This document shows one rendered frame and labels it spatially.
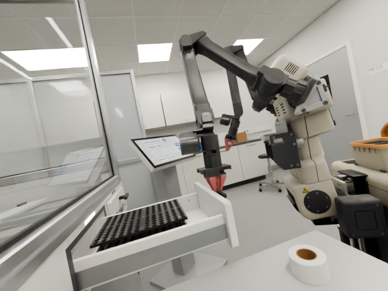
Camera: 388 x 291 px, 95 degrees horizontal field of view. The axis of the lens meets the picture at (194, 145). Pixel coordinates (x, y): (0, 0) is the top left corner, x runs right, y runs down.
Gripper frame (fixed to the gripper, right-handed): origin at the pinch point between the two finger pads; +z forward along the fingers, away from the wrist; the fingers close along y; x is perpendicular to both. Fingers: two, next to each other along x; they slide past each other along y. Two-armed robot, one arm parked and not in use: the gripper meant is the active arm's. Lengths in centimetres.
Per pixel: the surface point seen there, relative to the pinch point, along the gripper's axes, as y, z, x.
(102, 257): 31.4, 2.8, 15.9
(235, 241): 3.1, 6.4, 17.4
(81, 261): 35.2, 2.4, 16.0
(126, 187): 52, 18, -157
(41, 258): 36.4, -3.7, 25.0
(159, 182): 16, 9, -95
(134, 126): 34, -49, -157
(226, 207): 4.3, -1.8, 17.5
